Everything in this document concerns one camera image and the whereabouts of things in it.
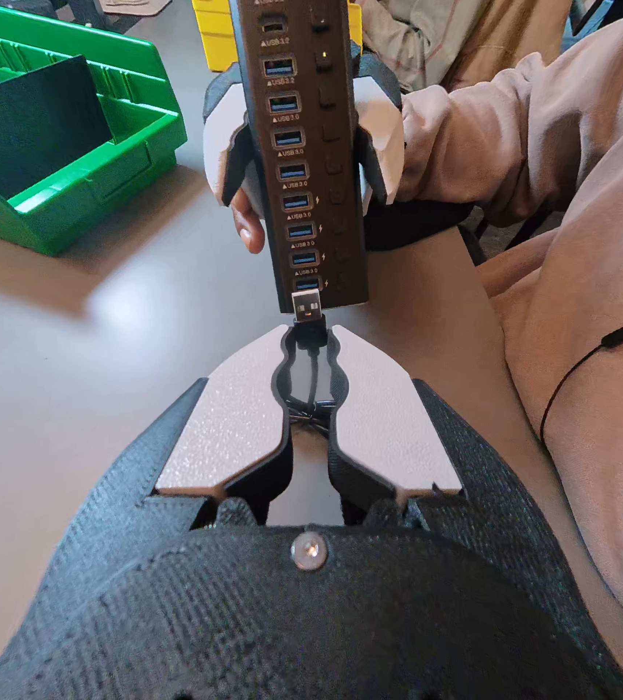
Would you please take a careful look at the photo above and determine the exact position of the yellow plastic bin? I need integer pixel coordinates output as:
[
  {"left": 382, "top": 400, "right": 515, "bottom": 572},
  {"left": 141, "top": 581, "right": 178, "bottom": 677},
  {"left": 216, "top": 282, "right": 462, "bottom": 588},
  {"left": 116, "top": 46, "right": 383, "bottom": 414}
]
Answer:
[{"left": 191, "top": 0, "right": 242, "bottom": 73}]

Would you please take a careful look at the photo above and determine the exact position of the person's right forearm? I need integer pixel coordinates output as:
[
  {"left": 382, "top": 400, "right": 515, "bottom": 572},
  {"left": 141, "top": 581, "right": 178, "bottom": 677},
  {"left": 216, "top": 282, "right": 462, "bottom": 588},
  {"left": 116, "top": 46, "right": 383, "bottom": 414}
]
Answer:
[{"left": 399, "top": 0, "right": 623, "bottom": 228}]

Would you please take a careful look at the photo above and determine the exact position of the black multi-port usb hub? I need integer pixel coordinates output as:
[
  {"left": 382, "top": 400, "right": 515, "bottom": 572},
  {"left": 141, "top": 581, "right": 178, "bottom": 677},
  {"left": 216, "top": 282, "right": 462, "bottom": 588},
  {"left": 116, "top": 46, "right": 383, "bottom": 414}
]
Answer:
[{"left": 235, "top": 0, "right": 371, "bottom": 314}]

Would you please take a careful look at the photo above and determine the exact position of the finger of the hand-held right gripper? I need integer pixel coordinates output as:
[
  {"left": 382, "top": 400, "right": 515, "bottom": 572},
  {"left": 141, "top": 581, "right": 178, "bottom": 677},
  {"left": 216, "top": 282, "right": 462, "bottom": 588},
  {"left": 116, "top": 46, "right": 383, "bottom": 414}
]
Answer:
[
  {"left": 351, "top": 44, "right": 406, "bottom": 219},
  {"left": 202, "top": 62, "right": 253, "bottom": 209}
]

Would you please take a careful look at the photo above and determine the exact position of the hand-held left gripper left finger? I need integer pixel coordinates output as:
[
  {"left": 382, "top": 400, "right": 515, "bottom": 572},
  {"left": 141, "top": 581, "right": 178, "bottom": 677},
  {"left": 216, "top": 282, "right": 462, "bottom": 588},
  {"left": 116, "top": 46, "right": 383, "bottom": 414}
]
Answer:
[{"left": 154, "top": 323, "right": 296, "bottom": 525}]

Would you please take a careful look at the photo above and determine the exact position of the black bin divider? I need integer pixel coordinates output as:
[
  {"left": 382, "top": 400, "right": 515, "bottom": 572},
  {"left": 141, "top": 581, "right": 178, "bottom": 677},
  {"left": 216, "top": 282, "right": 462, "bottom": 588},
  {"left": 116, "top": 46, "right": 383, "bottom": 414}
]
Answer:
[{"left": 0, "top": 55, "right": 112, "bottom": 200}]

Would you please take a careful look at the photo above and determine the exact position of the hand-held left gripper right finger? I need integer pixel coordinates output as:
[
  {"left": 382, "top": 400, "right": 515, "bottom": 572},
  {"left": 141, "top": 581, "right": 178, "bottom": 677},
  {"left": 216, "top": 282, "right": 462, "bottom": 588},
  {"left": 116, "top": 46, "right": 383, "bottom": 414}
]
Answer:
[{"left": 327, "top": 324, "right": 464, "bottom": 523}]

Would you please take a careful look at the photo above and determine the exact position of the beige cloth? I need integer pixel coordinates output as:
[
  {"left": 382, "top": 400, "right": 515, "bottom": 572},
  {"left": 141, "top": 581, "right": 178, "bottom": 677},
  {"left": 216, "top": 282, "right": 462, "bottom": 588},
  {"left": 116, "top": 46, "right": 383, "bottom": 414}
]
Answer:
[{"left": 355, "top": 0, "right": 570, "bottom": 92}]

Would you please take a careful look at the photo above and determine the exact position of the person's right hand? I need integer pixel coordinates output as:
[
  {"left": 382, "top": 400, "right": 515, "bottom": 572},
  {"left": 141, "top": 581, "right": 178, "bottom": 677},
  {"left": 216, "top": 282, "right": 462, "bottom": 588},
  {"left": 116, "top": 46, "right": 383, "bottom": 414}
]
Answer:
[{"left": 228, "top": 185, "right": 266, "bottom": 254}]

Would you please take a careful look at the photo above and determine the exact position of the person's beige sweatshirt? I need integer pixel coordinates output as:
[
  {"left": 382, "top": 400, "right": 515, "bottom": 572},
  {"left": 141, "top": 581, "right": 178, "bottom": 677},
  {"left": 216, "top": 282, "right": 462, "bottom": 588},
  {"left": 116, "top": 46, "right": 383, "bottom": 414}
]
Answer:
[{"left": 478, "top": 123, "right": 623, "bottom": 690}]

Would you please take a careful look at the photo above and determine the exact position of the green plastic bin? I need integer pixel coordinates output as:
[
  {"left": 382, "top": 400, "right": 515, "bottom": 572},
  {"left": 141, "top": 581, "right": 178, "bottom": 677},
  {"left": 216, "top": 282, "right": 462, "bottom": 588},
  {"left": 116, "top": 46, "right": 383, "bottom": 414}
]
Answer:
[{"left": 0, "top": 0, "right": 188, "bottom": 257}]

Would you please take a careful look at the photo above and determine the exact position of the black usb cable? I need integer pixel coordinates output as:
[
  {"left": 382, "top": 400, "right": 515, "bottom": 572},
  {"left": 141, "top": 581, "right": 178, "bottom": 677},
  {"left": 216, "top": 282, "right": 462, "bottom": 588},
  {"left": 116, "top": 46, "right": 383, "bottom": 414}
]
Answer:
[{"left": 276, "top": 289, "right": 340, "bottom": 433}]

